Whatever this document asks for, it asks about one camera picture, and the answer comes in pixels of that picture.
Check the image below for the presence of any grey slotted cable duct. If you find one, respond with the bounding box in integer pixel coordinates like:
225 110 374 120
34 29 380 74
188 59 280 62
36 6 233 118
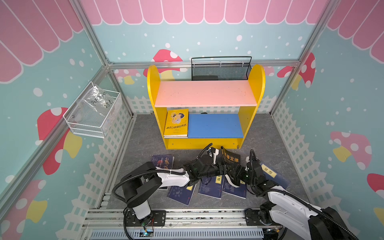
89 228 265 240

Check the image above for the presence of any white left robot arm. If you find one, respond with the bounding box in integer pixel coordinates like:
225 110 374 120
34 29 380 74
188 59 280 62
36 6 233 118
112 144 227 221

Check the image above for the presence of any navy book at right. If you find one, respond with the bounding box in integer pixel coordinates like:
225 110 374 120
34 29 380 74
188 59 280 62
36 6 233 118
261 164 290 190

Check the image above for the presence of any navy book yellow label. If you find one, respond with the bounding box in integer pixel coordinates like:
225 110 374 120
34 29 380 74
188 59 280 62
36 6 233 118
167 185 196 206

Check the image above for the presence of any yellow bookshelf with coloured shelves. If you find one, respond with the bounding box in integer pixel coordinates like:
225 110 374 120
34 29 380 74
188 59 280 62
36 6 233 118
147 65 266 150

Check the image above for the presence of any black wire mesh basket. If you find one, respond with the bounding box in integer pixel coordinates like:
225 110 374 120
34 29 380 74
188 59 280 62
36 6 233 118
191 56 252 81

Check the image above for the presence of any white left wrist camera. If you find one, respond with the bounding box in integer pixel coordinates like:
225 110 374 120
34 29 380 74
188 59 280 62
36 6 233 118
209 148 219 165

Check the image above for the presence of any black antler cover book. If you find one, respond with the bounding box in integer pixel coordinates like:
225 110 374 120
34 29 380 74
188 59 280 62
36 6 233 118
221 147 241 175

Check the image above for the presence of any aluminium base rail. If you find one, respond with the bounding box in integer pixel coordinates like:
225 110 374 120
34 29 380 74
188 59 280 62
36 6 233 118
83 208 247 229

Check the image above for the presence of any white wire wall basket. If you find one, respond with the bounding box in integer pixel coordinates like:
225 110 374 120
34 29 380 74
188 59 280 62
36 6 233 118
63 82 123 139

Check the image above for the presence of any navy book floral cover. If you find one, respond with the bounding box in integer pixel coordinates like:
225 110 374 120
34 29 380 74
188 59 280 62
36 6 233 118
199 176 223 199

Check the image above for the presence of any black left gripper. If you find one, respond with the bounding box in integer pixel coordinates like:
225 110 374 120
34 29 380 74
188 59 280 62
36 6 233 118
199 161 235 179

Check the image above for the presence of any dark portrait cover book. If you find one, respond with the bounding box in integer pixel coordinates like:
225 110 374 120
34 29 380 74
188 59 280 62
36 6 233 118
151 154 175 170

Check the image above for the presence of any clear plastic bag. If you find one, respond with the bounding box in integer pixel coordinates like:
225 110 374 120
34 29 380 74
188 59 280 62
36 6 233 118
80 85 115 118

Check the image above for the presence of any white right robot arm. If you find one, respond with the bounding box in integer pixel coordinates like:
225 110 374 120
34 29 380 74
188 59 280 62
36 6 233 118
222 149 357 240

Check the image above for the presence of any yellow cartoon cover book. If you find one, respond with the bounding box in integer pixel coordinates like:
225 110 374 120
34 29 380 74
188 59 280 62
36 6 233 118
164 109 189 138

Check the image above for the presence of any navy book under black book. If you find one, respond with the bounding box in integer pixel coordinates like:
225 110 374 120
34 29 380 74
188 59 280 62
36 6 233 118
223 179 247 199

